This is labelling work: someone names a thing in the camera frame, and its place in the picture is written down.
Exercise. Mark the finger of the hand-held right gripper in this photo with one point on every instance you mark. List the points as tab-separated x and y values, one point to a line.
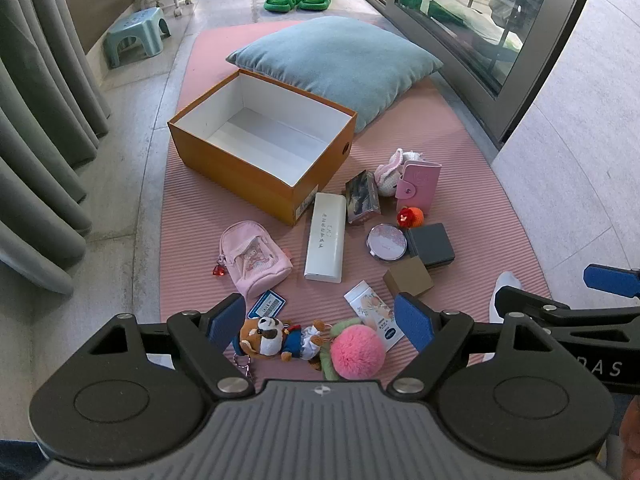
530	301
615	281

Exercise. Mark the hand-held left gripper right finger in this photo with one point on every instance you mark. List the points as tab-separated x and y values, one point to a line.
412	324

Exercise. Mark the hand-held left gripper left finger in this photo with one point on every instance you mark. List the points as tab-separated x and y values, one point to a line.
227	322

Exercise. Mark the white hand cream tube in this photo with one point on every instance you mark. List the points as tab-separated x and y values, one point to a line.
372	315

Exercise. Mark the round floral pocket mirror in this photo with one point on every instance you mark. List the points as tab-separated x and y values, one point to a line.
386	242

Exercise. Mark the white pink crochet bunny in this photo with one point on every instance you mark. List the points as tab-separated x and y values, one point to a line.
390	175

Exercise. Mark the orange cardboard box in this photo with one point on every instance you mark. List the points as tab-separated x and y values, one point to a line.
235	160

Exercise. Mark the person's right forearm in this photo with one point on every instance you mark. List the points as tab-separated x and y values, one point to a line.
632	440

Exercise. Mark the person's white sock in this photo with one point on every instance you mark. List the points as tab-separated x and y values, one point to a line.
502	280

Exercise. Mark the blue white tag card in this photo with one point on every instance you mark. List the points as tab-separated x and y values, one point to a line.
267	305

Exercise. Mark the small brown box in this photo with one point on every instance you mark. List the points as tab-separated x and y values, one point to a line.
409	277

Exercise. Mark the pink pompom with green leaves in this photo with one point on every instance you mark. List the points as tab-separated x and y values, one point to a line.
357	352

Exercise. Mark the pink mini backpack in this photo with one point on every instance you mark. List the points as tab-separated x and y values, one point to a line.
255	260

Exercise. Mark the dark grey square box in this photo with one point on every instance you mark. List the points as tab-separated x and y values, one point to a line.
431	245

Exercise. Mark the pink ribbed mat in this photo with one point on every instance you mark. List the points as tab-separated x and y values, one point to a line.
475	240

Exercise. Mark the orange crochet toy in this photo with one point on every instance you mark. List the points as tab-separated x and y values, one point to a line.
411	217

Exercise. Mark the white long case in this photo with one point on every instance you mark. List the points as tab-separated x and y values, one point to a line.
326	240

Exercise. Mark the dark patterned small box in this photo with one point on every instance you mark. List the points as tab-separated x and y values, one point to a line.
362	197

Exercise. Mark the pink card holder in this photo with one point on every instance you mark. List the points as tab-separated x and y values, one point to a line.
419	185

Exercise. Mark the grey-green curtain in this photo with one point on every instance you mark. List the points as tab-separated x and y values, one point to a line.
30	185

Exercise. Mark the person's blue pants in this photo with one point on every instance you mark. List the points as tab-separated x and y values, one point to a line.
20	452

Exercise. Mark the blue-grey pillow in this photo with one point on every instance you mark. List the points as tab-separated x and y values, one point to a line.
340	65

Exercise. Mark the teal plastic stool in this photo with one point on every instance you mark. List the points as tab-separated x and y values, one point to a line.
135	30

